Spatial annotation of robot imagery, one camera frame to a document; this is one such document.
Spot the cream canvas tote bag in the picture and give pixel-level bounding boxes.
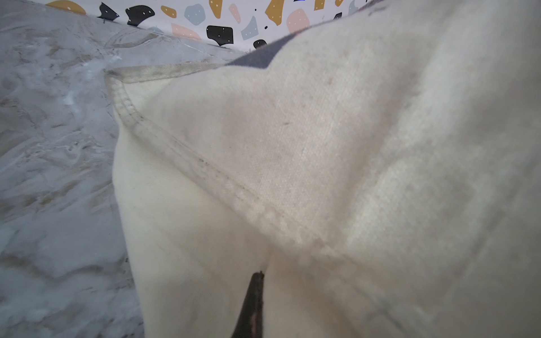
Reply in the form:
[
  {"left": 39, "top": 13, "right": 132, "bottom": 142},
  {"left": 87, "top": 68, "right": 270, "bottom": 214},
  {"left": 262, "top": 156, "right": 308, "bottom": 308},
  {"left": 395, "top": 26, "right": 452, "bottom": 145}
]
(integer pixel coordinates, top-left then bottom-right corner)
[{"left": 106, "top": 1, "right": 540, "bottom": 337}]

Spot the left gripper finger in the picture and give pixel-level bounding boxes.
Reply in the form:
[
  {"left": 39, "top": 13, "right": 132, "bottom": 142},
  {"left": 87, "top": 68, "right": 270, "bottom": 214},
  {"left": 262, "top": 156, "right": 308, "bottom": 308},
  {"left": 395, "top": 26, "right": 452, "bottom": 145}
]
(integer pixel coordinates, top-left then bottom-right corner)
[{"left": 231, "top": 271, "right": 265, "bottom": 338}]

